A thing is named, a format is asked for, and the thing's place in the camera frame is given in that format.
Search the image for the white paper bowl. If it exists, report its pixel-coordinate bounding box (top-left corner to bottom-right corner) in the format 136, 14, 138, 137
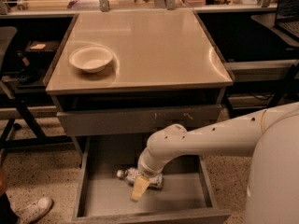
69, 46, 113, 74

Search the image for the black coiled cable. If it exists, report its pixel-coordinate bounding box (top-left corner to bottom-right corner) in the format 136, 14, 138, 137
16, 66, 41, 85

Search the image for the grey top drawer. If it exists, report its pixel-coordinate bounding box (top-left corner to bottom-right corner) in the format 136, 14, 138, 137
57, 105, 221, 136

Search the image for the black laptop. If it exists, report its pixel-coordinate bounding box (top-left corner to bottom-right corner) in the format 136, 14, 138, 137
275, 0, 299, 40

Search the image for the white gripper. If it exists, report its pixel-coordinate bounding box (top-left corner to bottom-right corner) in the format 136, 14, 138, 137
131, 148, 165, 202

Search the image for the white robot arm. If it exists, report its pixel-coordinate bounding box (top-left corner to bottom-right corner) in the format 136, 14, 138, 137
131, 103, 299, 224

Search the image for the black box with label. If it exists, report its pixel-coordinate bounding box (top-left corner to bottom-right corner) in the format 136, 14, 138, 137
25, 40, 60, 53

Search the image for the grey drawer cabinet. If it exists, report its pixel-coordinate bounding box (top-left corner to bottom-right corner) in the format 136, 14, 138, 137
46, 9, 233, 151

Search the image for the blue plastic water bottle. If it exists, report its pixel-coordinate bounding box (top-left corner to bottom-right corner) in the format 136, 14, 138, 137
116, 167, 164, 190

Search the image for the open grey middle drawer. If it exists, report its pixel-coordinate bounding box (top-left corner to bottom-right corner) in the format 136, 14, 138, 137
72, 134, 231, 224

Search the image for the white sneaker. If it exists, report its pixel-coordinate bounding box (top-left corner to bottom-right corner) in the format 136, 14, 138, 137
17, 197, 53, 224

